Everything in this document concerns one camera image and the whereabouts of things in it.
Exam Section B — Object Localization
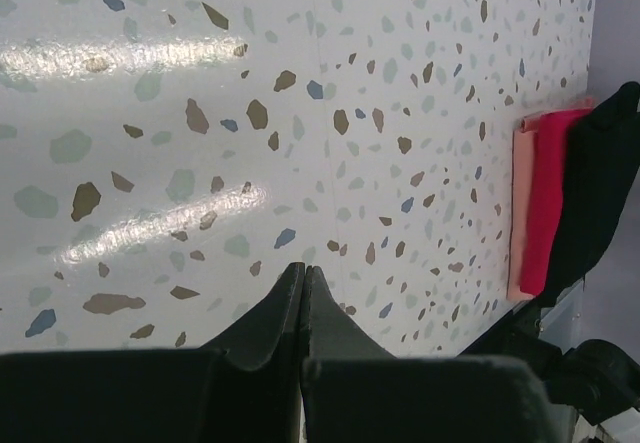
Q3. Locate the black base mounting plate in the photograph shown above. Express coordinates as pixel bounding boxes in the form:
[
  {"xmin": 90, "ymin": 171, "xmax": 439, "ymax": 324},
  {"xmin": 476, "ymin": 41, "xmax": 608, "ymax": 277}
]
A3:
[{"xmin": 462, "ymin": 301, "xmax": 563, "ymax": 382}]

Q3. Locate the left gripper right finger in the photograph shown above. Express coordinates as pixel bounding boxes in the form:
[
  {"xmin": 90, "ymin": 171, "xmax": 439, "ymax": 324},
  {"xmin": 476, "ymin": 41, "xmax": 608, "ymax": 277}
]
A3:
[{"xmin": 299, "ymin": 266, "xmax": 563, "ymax": 442}]

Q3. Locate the aluminium frame rail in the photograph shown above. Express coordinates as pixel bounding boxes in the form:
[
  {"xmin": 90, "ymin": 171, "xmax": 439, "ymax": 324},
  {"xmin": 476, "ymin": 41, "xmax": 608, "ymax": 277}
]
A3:
[{"xmin": 539, "ymin": 278, "xmax": 585, "ymax": 341}]

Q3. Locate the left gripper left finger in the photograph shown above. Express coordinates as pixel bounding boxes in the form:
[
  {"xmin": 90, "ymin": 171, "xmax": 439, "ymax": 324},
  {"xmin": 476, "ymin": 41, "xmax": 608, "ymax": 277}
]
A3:
[{"xmin": 1, "ymin": 263, "xmax": 305, "ymax": 442}]

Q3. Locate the black t shirt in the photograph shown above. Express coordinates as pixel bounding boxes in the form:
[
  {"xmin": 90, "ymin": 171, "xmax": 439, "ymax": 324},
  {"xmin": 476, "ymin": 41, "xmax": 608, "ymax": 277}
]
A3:
[{"xmin": 536, "ymin": 81, "xmax": 639, "ymax": 307}]

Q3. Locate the folded pink t shirt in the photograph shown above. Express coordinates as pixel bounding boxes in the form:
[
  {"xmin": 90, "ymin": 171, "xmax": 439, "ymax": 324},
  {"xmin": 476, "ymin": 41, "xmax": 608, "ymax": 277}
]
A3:
[{"xmin": 505, "ymin": 95, "xmax": 596, "ymax": 302}]

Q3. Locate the folded magenta t shirt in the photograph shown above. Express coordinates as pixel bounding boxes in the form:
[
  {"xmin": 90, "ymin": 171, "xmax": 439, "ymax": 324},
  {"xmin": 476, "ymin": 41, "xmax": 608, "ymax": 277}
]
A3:
[{"xmin": 519, "ymin": 108, "xmax": 591, "ymax": 295}]

